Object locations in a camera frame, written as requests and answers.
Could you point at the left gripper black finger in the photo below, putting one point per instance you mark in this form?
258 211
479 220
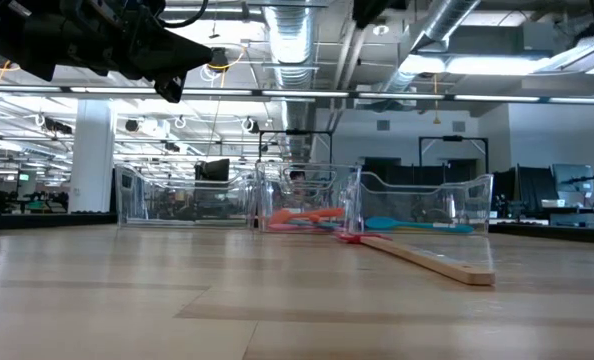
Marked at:
172 52

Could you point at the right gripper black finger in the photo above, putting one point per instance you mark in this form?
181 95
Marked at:
377 10

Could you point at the blue silicone spoon with label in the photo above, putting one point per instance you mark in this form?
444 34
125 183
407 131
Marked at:
382 223

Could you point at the light blue silicone spatula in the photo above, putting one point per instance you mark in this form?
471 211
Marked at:
322 224

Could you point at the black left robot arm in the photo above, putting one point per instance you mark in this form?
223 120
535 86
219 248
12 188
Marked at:
2 35

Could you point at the horizontal light bar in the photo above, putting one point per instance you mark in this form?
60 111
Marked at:
327 93

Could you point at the white building column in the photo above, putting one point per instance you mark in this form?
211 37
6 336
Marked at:
92 160

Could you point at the black monitor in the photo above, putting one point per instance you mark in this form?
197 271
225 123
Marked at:
214 170

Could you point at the wide clear plastic bin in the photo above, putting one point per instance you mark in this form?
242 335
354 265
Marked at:
137 200
427 200

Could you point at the narrow clear plastic bin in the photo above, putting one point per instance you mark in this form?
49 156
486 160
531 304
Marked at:
272 190

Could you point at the person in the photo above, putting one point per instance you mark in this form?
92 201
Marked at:
297 176

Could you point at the grey desk monitor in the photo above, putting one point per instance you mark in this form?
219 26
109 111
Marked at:
572 177

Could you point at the silver spiral duct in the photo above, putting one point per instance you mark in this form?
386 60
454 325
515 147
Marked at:
292 30
442 20

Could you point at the black gantry frame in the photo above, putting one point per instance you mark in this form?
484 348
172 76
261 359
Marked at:
452 138

